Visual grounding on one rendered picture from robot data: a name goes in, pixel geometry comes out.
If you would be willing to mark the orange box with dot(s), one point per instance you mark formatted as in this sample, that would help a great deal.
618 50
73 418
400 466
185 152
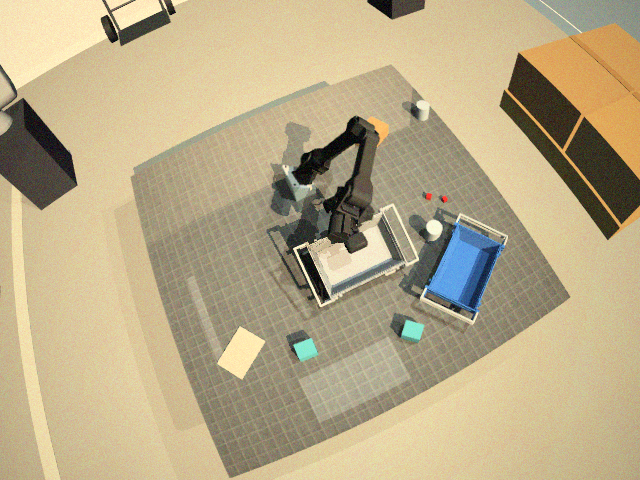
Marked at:
381 128

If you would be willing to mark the teal block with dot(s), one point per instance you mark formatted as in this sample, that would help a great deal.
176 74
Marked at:
306 350
412 331

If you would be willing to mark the white cylinder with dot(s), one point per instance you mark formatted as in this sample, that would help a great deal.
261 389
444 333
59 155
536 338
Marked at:
433 231
422 110

